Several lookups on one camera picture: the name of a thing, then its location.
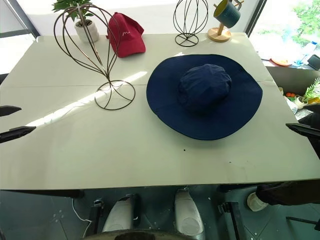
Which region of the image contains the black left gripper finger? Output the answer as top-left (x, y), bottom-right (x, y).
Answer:
top-left (0, 126), bottom-right (37, 144)
top-left (0, 105), bottom-right (23, 118)

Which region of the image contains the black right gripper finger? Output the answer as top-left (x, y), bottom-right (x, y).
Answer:
top-left (302, 104), bottom-right (320, 114)
top-left (285, 122), bottom-right (320, 139)

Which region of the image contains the wooden mug tree with blue mug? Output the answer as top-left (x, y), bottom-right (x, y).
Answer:
top-left (207, 0), bottom-right (245, 43)

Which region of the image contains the navy blue wide-brim hat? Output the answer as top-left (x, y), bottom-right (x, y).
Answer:
top-left (145, 53), bottom-right (264, 141)

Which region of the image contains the small palm plant in pot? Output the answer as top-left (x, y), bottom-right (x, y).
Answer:
top-left (295, 77), bottom-right (320, 105)

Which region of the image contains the orange plate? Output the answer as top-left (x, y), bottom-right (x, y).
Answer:
top-left (270, 56), bottom-right (293, 67)

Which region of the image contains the dark shoe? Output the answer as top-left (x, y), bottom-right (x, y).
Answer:
top-left (255, 180), bottom-right (320, 207)

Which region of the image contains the white round cup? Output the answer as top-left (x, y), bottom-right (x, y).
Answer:
top-left (246, 191), bottom-right (269, 212)

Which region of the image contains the green plant in white pot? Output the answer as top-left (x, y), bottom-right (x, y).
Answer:
top-left (51, 0), bottom-right (100, 43)

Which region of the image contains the teal mug with yellow inside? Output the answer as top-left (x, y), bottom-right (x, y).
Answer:
top-left (213, 0), bottom-right (242, 29)

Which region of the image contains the silver left robot leg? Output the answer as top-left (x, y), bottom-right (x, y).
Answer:
top-left (101, 193), bottom-right (141, 234)

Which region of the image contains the silver robot leg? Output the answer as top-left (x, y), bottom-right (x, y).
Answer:
top-left (101, 193), bottom-right (141, 234)
top-left (174, 189), bottom-right (206, 240)

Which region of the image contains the red baseball cap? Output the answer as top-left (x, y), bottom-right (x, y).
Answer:
top-left (105, 12), bottom-right (147, 59)

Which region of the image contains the silver right robot leg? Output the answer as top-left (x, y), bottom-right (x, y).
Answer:
top-left (174, 189), bottom-right (206, 240)

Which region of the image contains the dark rounded robot body shape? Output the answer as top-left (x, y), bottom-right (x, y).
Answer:
top-left (83, 231), bottom-right (202, 240)

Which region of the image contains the thin white cable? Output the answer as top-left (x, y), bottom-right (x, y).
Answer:
top-left (71, 197), bottom-right (92, 231)

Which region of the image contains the bronze wire hat stand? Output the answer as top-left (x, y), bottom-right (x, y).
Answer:
top-left (54, 4), bottom-right (136, 111)

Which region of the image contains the black wire hat stand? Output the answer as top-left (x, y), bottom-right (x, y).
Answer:
top-left (173, 0), bottom-right (209, 47)

